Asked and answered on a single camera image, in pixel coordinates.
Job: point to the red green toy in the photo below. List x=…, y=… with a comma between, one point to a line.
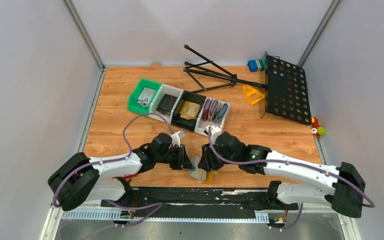
x=316, y=128

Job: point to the pink card holder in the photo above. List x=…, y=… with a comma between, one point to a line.
x=213, y=109

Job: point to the gold cards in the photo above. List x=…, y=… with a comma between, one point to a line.
x=189, y=110

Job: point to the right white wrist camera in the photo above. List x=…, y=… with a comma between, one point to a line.
x=213, y=132

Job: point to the yellow plastic triangle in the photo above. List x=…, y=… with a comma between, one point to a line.
x=253, y=95

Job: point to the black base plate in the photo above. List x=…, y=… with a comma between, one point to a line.
x=201, y=202

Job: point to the yellow leather card holder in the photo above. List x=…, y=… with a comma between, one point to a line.
x=198, y=174

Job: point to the green plastic bin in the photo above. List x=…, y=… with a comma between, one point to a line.
x=132, y=104

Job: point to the silver white cards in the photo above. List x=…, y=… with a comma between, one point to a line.
x=145, y=97

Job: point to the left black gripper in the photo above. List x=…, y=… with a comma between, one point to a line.
x=181, y=157

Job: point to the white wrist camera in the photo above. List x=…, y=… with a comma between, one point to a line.
x=176, y=137
x=213, y=132

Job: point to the white bin with black cards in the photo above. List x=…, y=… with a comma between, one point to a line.
x=165, y=89

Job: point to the red card holder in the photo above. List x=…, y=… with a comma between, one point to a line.
x=206, y=109

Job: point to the blue green toy block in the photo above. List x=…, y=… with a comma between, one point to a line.
x=258, y=65

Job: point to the white bin with card holders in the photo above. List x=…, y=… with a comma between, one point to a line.
x=201, y=125

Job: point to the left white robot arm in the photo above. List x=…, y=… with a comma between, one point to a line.
x=82, y=179

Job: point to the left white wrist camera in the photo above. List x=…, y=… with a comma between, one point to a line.
x=176, y=137

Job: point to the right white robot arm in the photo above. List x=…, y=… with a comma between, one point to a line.
x=340, y=187

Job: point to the black cards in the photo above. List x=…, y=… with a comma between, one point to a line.
x=166, y=104

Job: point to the black folded music stand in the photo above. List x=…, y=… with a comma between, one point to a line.
x=225, y=75

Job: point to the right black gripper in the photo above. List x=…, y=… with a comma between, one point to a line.
x=208, y=157

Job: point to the black perforated stand tray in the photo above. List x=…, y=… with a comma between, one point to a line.
x=286, y=92

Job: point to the blue card holder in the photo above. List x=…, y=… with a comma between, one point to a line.
x=221, y=113

